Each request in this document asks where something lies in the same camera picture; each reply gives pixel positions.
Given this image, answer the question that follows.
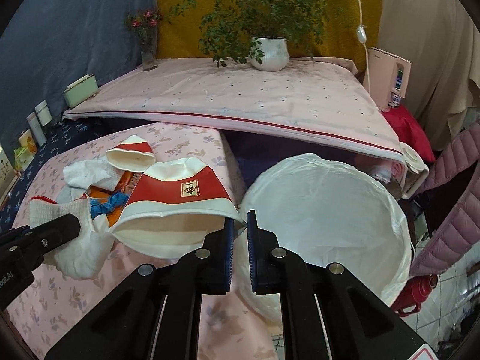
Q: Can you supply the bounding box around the white knitted sock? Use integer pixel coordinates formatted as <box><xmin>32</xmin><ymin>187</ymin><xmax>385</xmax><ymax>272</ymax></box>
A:
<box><xmin>28</xmin><ymin>195</ymin><xmax>114</xmax><ymax>281</ymax></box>

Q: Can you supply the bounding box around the blue wrapper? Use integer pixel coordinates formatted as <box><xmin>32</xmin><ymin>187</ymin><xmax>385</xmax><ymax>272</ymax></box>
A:
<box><xmin>89</xmin><ymin>192</ymin><xmax>129</xmax><ymax>219</ymax></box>

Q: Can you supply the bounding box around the white tissue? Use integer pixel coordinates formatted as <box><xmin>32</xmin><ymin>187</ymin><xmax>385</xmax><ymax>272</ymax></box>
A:
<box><xmin>64</xmin><ymin>156</ymin><xmax>125</xmax><ymax>192</ymax></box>

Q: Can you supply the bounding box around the large red white paper cup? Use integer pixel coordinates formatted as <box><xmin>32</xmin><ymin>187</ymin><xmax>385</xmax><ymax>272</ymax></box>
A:
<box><xmin>111</xmin><ymin>157</ymin><xmax>244</xmax><ymax>259</ymax></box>

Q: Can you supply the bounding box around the orange plastic bag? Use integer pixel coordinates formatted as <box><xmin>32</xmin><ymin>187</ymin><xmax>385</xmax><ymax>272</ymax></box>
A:
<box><xmin>88</xmin><ymin>172</ymin><xmax>142</xmax><ymax>227</ymax></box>

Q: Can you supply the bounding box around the white trash bag bin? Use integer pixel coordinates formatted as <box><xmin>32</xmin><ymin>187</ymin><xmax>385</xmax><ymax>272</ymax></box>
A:
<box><xmin>240</xmin><ymin>154</ymin><xmax>412</xmax><ymax>306</ymax></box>

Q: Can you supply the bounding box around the white framed card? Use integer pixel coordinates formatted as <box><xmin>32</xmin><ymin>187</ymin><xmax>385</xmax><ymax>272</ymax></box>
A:
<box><xmin>0</xmin><ymin>146</ymin><xmax>19</xmax><ymax>204</ymax></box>

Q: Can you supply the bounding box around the pink floral table cloth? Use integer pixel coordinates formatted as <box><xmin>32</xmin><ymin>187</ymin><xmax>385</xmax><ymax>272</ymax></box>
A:
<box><xmin>1</xmin><ymin>123</ymin><xmax>278</xmax><ymax>359</ymax></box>

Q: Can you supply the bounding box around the small green item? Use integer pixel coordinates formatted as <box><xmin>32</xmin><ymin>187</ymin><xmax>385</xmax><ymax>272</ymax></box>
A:
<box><xmin>14</xmin><ymin>146</ymin><xmax>34</xmax><ymax>172</ymax></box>

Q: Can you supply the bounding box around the red thermos jug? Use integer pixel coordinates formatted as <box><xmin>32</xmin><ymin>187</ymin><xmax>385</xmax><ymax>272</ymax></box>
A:
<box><xmin>391</xmin><ymin>275</ymin><xmax>439</xmax><ymax>318</ymax></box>

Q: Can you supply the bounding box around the small orange box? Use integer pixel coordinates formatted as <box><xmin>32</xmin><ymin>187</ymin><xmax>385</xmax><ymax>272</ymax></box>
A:
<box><xmin>18</xmin><ymin>129</ymin><xmax>38</xmax><ymax>155</ymax></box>

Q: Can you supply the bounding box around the white cosmetic bottle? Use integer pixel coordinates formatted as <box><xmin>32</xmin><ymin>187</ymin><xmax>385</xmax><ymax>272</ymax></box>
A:
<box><xmin>34</xmin><ymin>100</ymin><xmax>53</xmax><ymax>127</ymax></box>

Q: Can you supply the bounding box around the small red white paper cup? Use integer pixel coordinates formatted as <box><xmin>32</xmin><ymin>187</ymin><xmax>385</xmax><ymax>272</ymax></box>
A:
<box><xmin>106</xmin><ymin>135</ymin><xmax>156</xmax><ymax>173</ymax></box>

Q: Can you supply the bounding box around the pink puffer jacket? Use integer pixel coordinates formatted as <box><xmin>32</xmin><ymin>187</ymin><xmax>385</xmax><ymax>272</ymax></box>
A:
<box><xmin>410</xmin><ymin>121</ymin><xmax>479</xmax><ymax>276</ymax></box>

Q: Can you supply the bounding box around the pale green box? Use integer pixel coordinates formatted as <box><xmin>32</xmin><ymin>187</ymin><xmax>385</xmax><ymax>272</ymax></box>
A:
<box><xmin>63</xmin><ymin>74</ymin><xmax>98</xmax><ymax>108</ymax></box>

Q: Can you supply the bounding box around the white tape roll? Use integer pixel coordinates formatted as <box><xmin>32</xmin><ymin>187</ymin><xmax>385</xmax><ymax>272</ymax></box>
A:
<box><xmin>400</xmin><ymin>142</ymin><xmax>429</xmax><ymax>174</ymax></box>

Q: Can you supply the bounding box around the red cloth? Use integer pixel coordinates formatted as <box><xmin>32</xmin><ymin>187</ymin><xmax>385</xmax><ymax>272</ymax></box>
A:
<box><xmin>382</xmin><ymin>105</ymin><xmax>436</xmax><ymax>164</ymax></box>

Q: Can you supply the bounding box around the pink speckled table cloth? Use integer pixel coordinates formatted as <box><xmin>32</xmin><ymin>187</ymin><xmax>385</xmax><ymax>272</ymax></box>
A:
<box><xmin>64</xmin><ymin>57</ymin><xmax>404</xmax><ymax>164</ymax></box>

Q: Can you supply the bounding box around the pink water dispenser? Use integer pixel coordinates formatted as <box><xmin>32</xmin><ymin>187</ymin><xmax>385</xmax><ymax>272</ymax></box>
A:
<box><xmin>363</xmin><ymin>47</ymin><xmax>412</xmax><ymax>111</ymax></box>

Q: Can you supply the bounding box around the glass vase with red flowers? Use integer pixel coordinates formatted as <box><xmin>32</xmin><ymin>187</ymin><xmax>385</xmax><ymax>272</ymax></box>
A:
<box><xmin>125</xmin><ymin>9</ymin><xmax>163</xmax><ymax>72</ymax></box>

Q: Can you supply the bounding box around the green potted plant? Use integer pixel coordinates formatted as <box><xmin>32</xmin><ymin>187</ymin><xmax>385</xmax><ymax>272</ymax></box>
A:
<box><xmin>165</xmin><ymin>0</ymin><xmax>329</xmax><ymax>67</ymax></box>

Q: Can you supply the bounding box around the beige curtain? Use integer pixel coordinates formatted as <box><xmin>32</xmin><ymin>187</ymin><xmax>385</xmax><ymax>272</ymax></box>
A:
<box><xmin>377</xmin><ymin>0</ymin><xmax>479</xmax><ymax>150</ymax></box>

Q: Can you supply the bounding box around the white power cord with switch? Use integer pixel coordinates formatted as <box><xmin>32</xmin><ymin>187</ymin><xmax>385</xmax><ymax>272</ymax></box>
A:
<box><xmin>349</xmin><ymin>0</ymin><xmax>373</xmax><ymax>95</ymax></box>

